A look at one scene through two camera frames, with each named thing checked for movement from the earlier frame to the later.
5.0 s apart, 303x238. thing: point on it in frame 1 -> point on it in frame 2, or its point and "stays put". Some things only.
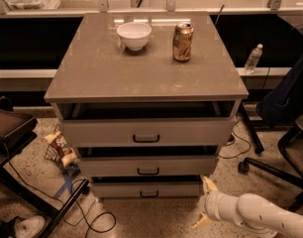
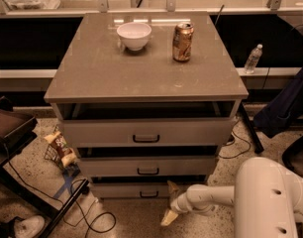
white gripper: x=212 y=205 -> x=178 y=203
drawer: x=149 y=132 stays put
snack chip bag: x=66 y=154 stays put
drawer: x=147 y=189 stays put
